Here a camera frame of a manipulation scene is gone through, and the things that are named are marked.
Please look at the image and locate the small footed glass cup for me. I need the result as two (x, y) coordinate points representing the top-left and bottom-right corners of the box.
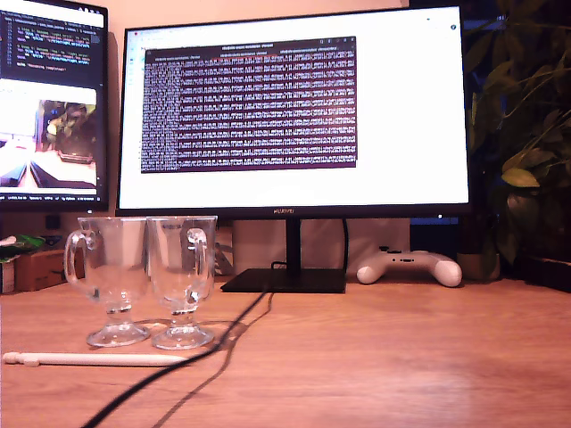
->
(145, 216), (219, 351)
(63, 217), (151, 349)

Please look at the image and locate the white pen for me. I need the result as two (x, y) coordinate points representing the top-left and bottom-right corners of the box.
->
(2, 351), (188, 368)

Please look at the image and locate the patterned grey brown box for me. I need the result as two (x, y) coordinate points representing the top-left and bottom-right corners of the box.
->
(213, 222), (236, 276)

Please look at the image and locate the large black Huawei monitor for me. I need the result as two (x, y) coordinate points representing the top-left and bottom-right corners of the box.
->
(114, 4), (474, 295)

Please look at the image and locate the dark blue box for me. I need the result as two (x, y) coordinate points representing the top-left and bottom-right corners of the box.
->
(409, 217), (460, 259)

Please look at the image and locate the white game controller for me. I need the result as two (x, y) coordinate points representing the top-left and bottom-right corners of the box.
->
(355, 247), (464, 287)

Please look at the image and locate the pale plant pot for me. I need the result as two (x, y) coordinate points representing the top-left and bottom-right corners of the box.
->
(457, 251), (501, 281)

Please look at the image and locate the green leafy house plant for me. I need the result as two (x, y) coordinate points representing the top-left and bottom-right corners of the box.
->
(461, 0), (571, 268)

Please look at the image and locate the brown cardboard box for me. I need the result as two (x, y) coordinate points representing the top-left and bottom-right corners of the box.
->
(15, 249), (86, 292)

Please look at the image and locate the green crumpled packet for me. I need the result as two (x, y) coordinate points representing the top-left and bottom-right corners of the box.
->
(0, 235), (46, 262)

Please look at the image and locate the black flat box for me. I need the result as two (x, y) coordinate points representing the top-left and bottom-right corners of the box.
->
(519, 256), (571, 293)

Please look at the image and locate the black monitor showing code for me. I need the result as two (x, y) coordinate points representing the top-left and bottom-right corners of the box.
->
(0, 0), (111, 213)

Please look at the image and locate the thick black table cable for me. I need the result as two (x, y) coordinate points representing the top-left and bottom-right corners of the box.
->
(78, 260), (286, 428)

